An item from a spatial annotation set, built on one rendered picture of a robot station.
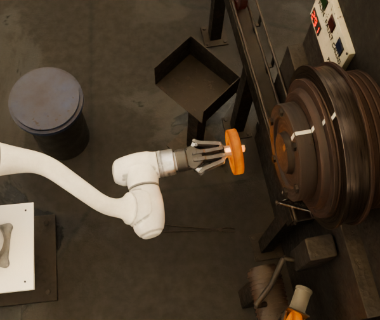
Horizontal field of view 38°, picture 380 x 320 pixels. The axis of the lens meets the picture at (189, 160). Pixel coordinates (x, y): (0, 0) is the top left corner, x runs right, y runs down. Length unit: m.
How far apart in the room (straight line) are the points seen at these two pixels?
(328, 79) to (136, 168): 0.68
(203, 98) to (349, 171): 0.94
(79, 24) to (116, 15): 0.21
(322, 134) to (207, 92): 0.86
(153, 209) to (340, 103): 0.67
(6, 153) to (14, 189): 1.16
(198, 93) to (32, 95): 0.73
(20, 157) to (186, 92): 0.82
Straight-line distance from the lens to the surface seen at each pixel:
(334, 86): 1.45
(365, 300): 1.79
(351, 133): 1.40
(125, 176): 1.79
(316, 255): 1.84
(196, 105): 2.17
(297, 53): 2.02
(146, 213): 1.71
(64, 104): 2.41
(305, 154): 1.44
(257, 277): 2.08
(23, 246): 2.32
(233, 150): 1.79
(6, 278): 2.31
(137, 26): 3.08
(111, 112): 2.84
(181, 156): 1.80
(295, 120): 1.47
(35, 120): 2.40
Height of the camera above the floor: 2.56
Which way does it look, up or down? 70 degrees down
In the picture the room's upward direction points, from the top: 4 degrees clockwise
